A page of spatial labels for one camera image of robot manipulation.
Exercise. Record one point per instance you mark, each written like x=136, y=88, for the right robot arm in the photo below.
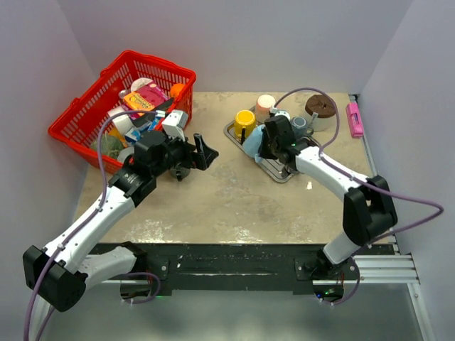
x=367, y=210

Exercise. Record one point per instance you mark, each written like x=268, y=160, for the green melon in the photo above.
x=111, y=146

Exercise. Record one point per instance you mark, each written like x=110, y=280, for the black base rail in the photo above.
x=236, y=267

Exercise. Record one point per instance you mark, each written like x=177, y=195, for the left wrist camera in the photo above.
x=175, y=123

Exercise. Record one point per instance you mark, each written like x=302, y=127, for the dark blue-grey mug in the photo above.
x=301, y=127

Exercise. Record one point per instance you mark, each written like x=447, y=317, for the pink snack packet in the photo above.
x=148, y=89

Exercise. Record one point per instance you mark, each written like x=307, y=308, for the orange ball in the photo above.
x=176, y=89

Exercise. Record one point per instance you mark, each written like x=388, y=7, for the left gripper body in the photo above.
x=178, y=153

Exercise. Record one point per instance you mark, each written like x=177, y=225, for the pink box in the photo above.
x=354, y=120

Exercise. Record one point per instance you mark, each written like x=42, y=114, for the white cup brown lid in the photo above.
x=321, y=111

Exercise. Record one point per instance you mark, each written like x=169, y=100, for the blue white carton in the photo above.
x=135, y=133

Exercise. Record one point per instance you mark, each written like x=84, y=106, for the light blue mug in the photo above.
x=253, y=142

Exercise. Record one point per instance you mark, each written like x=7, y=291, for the orange snack packet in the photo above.
x=136, y=102

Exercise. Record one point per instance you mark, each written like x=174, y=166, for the black knife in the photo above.
x=145, y=119

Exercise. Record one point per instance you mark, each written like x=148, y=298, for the yellow mug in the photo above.
x=244, y=124

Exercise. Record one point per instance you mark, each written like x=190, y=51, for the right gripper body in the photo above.
x=269, y=147

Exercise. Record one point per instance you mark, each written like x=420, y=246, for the pink white mug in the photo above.
x=262, y=107

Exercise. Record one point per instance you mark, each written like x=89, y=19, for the white tape roll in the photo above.
x=122, y=123

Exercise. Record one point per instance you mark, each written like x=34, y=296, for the dark grey mug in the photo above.
x=179, y=173

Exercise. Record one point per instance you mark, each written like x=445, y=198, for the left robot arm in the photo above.
x=54, y=272

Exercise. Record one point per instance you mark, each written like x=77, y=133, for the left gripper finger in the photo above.
x=199, y=158
x=209, y=156

